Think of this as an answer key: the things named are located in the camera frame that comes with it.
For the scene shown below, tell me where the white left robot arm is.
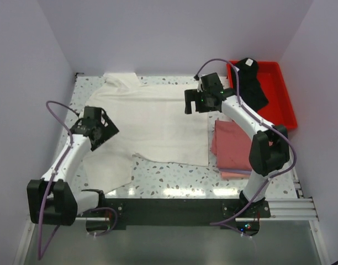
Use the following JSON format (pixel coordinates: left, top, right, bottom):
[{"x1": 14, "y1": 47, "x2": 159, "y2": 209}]
[{"x1": 27, "y1": 106, "x2": 119, "y2": 226}]

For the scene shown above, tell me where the folded lilac t-shirt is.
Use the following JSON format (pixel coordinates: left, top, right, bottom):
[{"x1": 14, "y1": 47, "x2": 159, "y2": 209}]
[{"x1": 219, "y1": 168, "x2": 251, "y2": 175}]

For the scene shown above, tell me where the folded pink t-shirt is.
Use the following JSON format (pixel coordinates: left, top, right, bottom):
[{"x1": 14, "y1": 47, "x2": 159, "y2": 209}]
[{"x1": 211, "y1": 119, "x2": 252, "y2": 172}]

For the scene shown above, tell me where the red plastic tray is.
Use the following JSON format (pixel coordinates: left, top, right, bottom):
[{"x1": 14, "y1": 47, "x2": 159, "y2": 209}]
[{"x1": 226, "y1": 60, "x2": 298, "y2": 130}]

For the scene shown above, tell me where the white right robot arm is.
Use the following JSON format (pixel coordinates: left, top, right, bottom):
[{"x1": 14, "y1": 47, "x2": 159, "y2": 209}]
[{"x1": 184, "y1": 73, "x2": 290, "y2": 217}]

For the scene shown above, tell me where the white Coca-Cola t-shirt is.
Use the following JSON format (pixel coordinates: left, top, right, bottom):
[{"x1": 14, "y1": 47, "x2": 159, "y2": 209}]
[{"x1": 83, "y1": 73, "x2": 209, "y2": 193}]

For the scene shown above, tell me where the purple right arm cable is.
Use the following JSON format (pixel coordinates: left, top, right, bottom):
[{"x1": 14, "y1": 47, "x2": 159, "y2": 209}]
[{"x1": 194, "y1": 58, "x2": 298, "y2": 231}]

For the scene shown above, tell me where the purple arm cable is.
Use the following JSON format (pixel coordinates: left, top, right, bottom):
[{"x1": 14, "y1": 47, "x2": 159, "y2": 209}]
[
  {"x1": 37, "y1": 100, "x2": 119, "y2": 261},
  {"x1": 194, "y1": 58, "x2": 298, "y2": 231}
]

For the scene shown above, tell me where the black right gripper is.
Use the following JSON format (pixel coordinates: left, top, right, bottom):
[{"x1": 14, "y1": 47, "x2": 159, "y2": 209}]
[{"x1": 185, "y1": 88, "x2": 217, "y2": 114}]

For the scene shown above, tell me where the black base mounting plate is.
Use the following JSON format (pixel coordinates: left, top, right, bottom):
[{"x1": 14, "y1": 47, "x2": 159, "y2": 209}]
[{"x1": 85, "y1": 197, "x2": 270, "y2": 235}]

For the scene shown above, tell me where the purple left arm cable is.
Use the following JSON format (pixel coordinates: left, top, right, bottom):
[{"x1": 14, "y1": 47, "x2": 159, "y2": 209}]
[{"x1": 37, "y1": 100, "x2": 119, "y2": 261}]

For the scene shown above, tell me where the folded salmon t-shirt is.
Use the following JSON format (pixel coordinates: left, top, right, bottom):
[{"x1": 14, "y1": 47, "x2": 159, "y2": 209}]
[{"x1": 220, "y1": 171, "x2": 250, "y2": 180}]

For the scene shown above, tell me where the black t-shirt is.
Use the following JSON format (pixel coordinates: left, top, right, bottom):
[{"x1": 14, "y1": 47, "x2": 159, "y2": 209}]
[{"x1": 235, "y1": 57, "x2": 269, "y2": 112}]

